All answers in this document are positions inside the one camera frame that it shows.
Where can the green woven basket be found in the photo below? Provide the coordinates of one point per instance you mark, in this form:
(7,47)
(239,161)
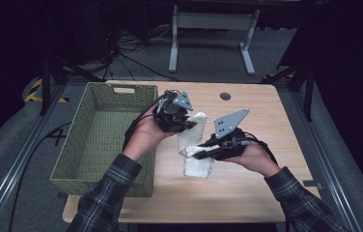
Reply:
(89,138)

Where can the grey metal desk frame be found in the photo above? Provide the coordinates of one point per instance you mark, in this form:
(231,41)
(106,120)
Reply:
(213,22)

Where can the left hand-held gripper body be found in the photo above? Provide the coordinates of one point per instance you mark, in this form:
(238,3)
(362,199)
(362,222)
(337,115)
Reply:
(171,114)

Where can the white cloth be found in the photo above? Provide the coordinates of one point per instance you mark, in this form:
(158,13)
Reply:
(195,137)

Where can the grey table grommet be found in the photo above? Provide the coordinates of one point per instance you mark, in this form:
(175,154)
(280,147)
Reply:
(225,96)

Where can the person's right hand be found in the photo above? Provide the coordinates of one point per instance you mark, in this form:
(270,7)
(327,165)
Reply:
(255,159)

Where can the person's left hand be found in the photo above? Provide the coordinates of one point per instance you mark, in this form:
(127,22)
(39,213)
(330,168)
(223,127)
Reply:
(145,135)

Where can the black metal stand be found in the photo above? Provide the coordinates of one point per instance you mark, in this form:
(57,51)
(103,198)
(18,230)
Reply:
(46,83)
(308,90)

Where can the aluminium floor rail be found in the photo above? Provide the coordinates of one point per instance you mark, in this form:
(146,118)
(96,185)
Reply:
(327,167)
(12,174)

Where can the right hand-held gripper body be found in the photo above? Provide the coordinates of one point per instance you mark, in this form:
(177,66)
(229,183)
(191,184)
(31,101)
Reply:
(231,135)

